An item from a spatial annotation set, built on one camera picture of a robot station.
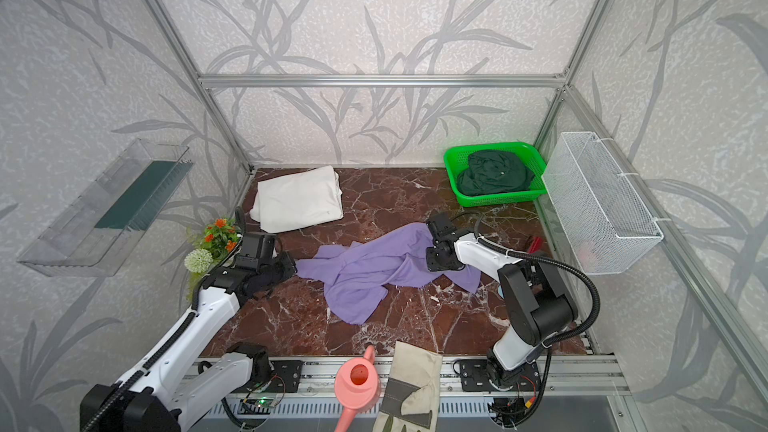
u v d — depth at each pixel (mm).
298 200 1079
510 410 737
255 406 719
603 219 621
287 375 736
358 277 907
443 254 679
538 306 454
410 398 702
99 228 644
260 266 618
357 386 631
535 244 941
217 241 834
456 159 1158
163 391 409
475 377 730
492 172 1104
